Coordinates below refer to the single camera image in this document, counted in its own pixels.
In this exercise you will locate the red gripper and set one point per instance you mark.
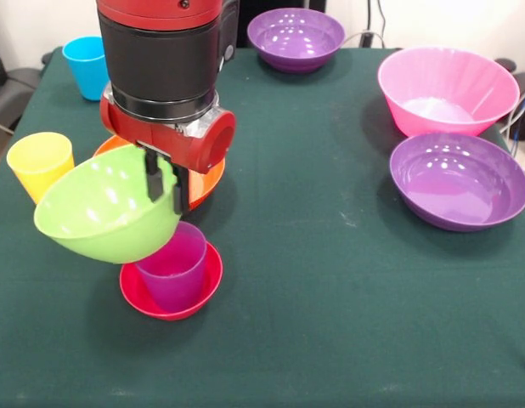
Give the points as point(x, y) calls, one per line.
point(177, 142)

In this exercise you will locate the orange wide shallow bowl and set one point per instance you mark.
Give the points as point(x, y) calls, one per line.
point(207, 183)

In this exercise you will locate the green bowl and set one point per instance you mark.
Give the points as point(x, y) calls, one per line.
point(88, 229)

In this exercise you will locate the purple plastic cup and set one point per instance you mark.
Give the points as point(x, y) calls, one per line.
point(173, 285)

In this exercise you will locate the red small bowl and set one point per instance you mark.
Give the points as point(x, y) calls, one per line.
point(131, 293)

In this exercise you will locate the purple rounded deep bowl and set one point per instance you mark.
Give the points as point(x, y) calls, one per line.
point(295, 36)

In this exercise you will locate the purple wide shallow bowl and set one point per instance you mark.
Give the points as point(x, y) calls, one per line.
point(458, 183)

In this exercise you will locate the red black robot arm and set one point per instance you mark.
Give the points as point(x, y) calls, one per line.
point(160, 55)

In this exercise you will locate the yellow plastic cup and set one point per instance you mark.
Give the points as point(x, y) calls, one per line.
point(33, 166)

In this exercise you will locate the blue plastic cup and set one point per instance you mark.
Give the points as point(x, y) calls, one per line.
point(86, 72)

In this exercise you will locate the black small knob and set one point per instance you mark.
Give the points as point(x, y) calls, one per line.
point(46, 58)

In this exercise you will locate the black office chair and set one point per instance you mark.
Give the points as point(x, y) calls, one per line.
point(16, 85)

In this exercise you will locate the dark green table cloth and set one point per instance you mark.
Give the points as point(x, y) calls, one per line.
point(373, 319)

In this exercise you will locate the black power plug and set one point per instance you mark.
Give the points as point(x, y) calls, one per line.
point(366, 39)

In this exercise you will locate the pink large bowl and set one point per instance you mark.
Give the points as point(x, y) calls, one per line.
point(445, 93)

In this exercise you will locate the black rounded object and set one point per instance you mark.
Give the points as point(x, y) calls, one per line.
point(505, 64)

